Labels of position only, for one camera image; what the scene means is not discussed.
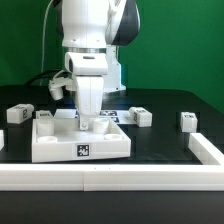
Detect white obstacle fence rail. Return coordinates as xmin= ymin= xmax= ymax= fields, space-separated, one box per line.
xmin=0 ymin=133 xmax=224 ymax=191

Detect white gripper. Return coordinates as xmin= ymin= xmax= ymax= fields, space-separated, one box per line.
xmin=65 ymin=52 xmax=108 ymax=131

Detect white part left edge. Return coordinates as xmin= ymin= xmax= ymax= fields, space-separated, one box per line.
xmin=0 ymin=130 xmax=4 ymax=151

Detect black cables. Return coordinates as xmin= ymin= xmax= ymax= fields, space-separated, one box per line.
xmin=23 ymin=69 xmax=73 ymax=87

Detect white cable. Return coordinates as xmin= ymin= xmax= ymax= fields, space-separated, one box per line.
xmin=39 ymin=0 xmax=56 ymax=87

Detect fiducial marker sheet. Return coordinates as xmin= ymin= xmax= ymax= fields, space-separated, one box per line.
xmin=54 ymin=109 xmax=134 ymax=124

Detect white square tabletop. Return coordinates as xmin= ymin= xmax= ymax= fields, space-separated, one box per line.
xmin=31 ymin=118 xmax=131 ymax=162

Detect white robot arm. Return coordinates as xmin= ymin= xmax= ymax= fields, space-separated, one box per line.
xmin=53 ymin=0 xmax=140 ymax=130

